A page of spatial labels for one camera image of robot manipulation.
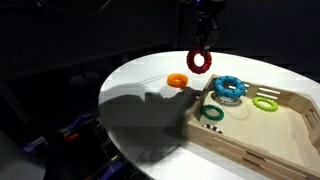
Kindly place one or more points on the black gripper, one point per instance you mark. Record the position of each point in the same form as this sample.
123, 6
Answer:
210, 28

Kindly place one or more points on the grey round stacking base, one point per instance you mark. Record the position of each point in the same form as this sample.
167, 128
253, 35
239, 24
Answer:
230, 100

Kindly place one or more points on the wooden tray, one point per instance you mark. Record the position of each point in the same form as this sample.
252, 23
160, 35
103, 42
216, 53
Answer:
266, 136

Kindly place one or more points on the purple orange floor equipment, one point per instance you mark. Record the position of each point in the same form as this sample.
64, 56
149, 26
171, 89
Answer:
80, 128

